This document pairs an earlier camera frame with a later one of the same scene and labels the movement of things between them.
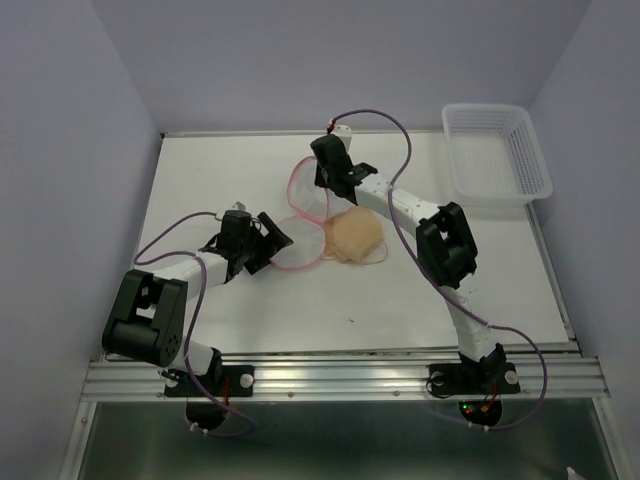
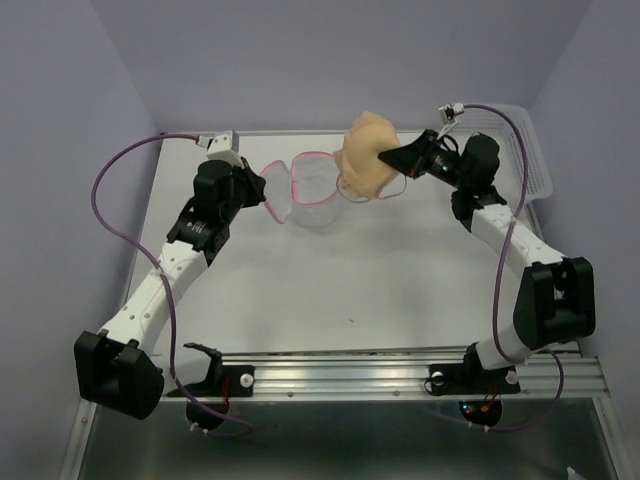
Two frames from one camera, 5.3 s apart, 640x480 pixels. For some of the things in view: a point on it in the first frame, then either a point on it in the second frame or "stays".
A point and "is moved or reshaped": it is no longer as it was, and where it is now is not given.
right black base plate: (479, 386) stays
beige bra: (355, 234) to (362, 172)
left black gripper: (276, 241) to (253, 182)
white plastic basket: (497, 158) stays
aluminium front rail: (354, 376) stays
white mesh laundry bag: (312, 206) is moved or reshaped
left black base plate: (228, 380) stays
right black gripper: (319, 180) to (411, 158)
